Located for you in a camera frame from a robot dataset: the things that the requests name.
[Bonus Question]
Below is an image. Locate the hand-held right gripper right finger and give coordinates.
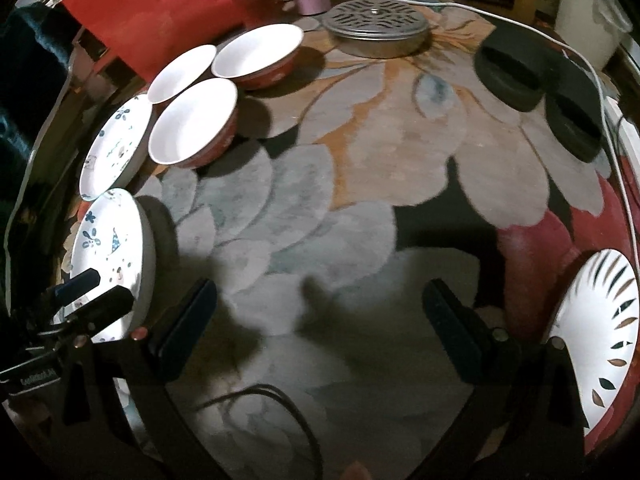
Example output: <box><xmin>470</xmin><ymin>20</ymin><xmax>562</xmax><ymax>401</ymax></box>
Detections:
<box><xmin>400</xmin><ymin>278</ymin><xmax>590</xmax><ymax>480</ymax></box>

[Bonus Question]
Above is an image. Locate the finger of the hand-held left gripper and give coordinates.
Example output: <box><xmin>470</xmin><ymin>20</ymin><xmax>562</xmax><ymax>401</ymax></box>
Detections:
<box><xmin>47</xmin><ymin>268</ymin><xmax>101</xmax><ymax>307</ymax></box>
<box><xmin>62</xmin><ymin>287</ymin><xmax>136</xmax><ymax>334</ymax></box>

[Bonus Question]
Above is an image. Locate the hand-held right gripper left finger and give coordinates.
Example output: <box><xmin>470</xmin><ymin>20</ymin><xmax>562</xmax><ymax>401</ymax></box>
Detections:
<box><xmin>60</xmin><ymin>278</ymin><xmax>236</xmax><ymax>480</ymax></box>

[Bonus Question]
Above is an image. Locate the blue floral white plate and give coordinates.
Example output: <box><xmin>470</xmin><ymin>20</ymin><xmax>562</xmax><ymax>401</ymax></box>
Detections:
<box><xmin>79</xmin><ymin>94</ymin><xmax>155</xmax><ymax>202</ymax></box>
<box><xmin>67</xmin><ymin>187</ymin><xmax>157</xmax><ymax>343</ymax></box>

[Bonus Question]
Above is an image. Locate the white plate leaf pattern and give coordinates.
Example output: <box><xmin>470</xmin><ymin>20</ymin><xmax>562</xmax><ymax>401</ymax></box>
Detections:
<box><xmin>547</xmin><ymin>249</ymin><xmax>640</xmax><ymax>431</ymax></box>

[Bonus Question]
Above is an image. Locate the small red bowl white inside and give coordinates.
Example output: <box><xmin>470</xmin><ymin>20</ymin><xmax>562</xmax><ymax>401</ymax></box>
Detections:
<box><xmin>147</xmin><ymin>44</ymin><xmax>218</xmax><ymax>106</ymax></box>

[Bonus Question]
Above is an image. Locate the black slipper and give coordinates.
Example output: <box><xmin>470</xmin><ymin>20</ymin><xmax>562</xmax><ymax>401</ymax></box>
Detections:
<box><xmin>544</xmin><ymin>67</ymin><xmax>608</xmax><ymax>163</ymax></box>
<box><xmin>473</xmin><ymin>25</ymin><xmax>576</xmax><ymax>113</ymax></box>

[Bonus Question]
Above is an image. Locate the round perforated metal tin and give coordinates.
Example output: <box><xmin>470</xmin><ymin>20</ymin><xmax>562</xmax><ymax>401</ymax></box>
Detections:
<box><xmin>321</xmin><ymin>0</ymin><xmax>432</xmax><ymax>59</ymax></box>

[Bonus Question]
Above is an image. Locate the white bucket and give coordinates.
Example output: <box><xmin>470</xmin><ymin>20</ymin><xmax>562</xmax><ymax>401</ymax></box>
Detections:
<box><xmin>555</xmin><ymin>0</ymin><xmax>633</xmax><ymax>71</ymax></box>

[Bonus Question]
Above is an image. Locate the black cable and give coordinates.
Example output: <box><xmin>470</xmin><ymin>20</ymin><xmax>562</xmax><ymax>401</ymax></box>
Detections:
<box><xmin>192</xmin><ymin>383</ymin><xmax>326</xmax><ymax>480</ymax></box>

